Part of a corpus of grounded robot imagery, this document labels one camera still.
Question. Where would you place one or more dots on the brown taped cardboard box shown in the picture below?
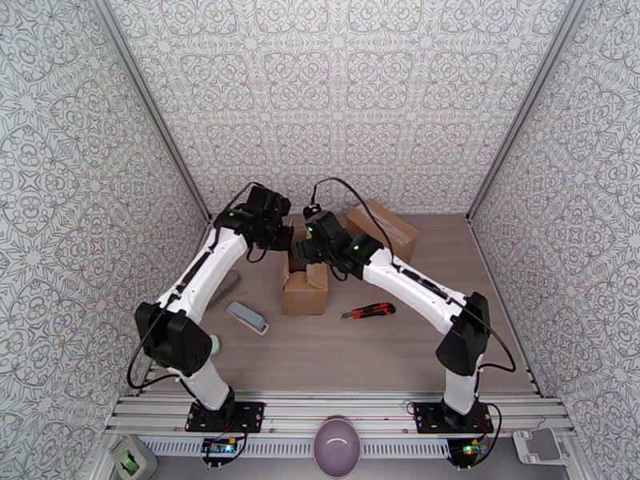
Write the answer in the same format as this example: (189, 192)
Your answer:
(305, 298)
(395, 228)

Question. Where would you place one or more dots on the red black utility knife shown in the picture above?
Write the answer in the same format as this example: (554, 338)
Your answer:
(372, 309)

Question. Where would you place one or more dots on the grey block on white base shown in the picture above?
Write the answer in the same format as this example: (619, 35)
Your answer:
(247, 317)

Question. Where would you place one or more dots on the small green cup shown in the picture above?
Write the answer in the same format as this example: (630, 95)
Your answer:
(215, 344)

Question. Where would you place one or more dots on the purple bowl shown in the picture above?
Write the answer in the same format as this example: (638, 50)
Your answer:
(337, 446)

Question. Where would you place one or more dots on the small green circuit board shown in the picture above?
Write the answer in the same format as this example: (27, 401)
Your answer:
(472, 449)
(218, 446)

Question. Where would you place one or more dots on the white plastic stand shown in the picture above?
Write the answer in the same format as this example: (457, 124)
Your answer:
(542, 443)

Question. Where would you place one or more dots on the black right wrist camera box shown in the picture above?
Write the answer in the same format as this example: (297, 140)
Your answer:
(312, 212)

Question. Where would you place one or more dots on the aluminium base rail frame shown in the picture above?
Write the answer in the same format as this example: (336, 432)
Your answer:
(340, 406)

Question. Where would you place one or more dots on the aluminium corner post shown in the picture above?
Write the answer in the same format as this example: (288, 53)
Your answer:
(525, 103)
(150, 103)

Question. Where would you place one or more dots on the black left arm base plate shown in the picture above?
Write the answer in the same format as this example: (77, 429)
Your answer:
(250, 417)

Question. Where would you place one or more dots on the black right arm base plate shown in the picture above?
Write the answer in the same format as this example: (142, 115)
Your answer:
(427, 418)

